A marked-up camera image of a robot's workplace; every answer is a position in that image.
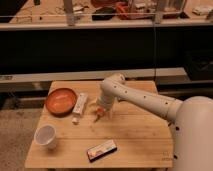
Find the white tube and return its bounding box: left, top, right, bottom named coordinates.
left=72, top=93, right=88, bottom=124

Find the orange ceramic bowl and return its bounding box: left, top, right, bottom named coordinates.
left=45, top=88, right=77, bottom=115

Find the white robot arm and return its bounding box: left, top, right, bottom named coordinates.
left=97, top=74, right=213, bottom=171

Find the black rectangular box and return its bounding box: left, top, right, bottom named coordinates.
left=87, top=140, right=117, bottom=162

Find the orange pepper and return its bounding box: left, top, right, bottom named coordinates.
left=95, top=107, right=105, bottom=122

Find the white paper cup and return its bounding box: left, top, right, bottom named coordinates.
left=34, top=125, right=57, bottom=150

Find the wooden table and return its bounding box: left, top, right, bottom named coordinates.
left=25, top=81, right=173, bottom=169

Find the long workbench shelf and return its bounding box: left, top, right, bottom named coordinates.
left=0, top=0, right=213, bottom=30

